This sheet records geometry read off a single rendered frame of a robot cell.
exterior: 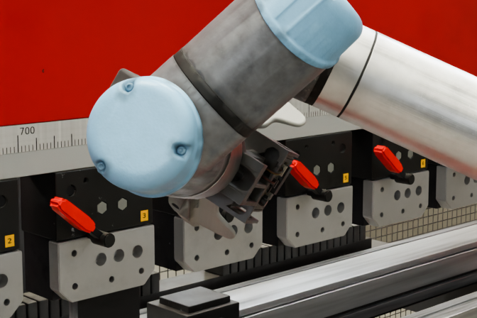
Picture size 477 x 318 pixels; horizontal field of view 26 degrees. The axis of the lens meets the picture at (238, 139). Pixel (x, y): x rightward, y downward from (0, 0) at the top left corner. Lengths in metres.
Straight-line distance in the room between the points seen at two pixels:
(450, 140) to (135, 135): 0.27
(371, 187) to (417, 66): 0.89
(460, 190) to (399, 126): 1.08
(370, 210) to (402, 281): 0.57
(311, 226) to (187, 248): 0.25
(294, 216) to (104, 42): 0.43
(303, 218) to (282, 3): 0.93
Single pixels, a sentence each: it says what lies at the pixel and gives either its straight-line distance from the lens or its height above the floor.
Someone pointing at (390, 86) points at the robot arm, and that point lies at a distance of 0.79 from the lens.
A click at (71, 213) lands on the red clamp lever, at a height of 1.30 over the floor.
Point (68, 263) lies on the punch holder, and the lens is 1.29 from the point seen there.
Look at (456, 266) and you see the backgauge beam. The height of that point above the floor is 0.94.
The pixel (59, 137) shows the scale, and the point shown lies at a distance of 1.26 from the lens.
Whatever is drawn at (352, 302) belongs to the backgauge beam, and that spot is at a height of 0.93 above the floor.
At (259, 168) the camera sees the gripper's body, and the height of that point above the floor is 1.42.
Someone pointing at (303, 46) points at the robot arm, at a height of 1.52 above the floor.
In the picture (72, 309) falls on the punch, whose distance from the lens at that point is 1.37.
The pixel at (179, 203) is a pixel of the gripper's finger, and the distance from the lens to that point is 0.90.
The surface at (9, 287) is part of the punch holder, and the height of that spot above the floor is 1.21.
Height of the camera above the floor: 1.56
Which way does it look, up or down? 8 degrees down
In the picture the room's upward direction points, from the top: straight up
